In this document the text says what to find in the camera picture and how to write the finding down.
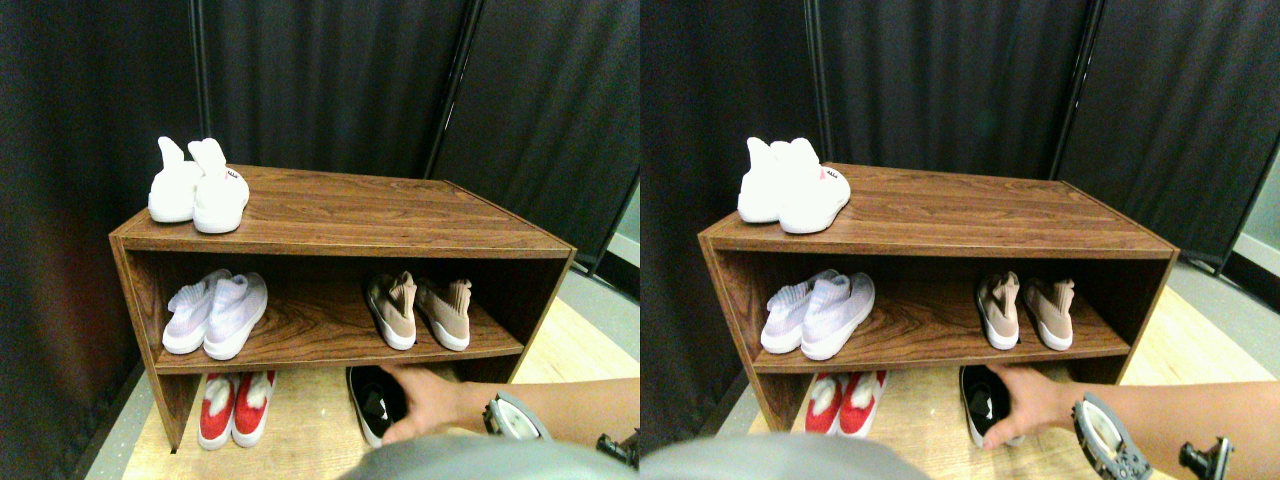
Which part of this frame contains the person's hand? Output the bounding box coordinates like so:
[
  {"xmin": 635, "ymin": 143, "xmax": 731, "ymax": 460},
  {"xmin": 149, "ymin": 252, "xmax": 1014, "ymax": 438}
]
[
  {"xmin": 378, "ymin": 363, "xmax": 471, "ymax": 446},
  {"xmin": 983, "ymin": 363, "xmax": 1079, "ymax": 450}
]

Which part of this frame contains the red shoe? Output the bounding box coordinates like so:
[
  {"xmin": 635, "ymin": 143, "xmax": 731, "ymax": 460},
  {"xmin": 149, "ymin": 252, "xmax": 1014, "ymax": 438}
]
[
  {"xmin": 838, "ymin": 371, "xmax": 888, "ymax": 439},
  {"xmin": 197, "ymin": 373, "xmax": 241, "ymax": 451},
  {"xmin": 231, "ymin": 371, "xmax": 277, "ymax": 448},
  {"xmin": 805, "ymin": 373, "xmax": 849, "ymax": 435}
]

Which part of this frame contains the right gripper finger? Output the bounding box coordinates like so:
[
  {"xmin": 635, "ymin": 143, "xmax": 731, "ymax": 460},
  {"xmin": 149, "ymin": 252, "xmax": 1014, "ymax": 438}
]
[
  {"xmin": 483, "ymin": 390, "xmax": 552, "ymax": 443},
  {"xmin": 1073, "ymin": 393, "xmax": 1153, "ymax": 480}
]

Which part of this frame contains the brown shoe rack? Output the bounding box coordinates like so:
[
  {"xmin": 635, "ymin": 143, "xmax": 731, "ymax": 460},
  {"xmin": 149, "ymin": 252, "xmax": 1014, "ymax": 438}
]
[
  {"xmin": 698, "ymin": 163, "xmax": 1181, "ymax": 433},
  {"xmin": 109, "ymin": 165, "xmax": 578, "ymax": 453}
]

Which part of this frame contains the white shoe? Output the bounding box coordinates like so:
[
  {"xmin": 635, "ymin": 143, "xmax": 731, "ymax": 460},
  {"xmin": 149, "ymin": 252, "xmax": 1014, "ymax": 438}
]
[
  {"xmin": 738, "ymin": 137, "xmax": 791, "ymax": 224},
  {"xmin": 775, "ymin": 138, "xmax": 853, "ymax": 235},
  {"xmin": 188, "ymin": 138, "xmax": 251, "ymax": 235},
  {"xmin": 148, "ymin": 137, "xmax": 204, "ymax": 224}
]

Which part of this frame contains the black curtain pole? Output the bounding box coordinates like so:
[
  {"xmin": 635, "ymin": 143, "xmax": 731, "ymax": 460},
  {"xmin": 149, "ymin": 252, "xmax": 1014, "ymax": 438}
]
[
  {"xmin": 190, "ymin": 0, "xmax": 212, "ymax": 168},
  {"xmin": 590, "ymin": 168, "xmax": 640, "ymax": 277},
  {"xmin": 1047, "ymin": 0, "xmax": 1106, "ymax": 182},
  {"xmin": 424, "ymin": 0, "xmax": 484, "ymax": 182}
]

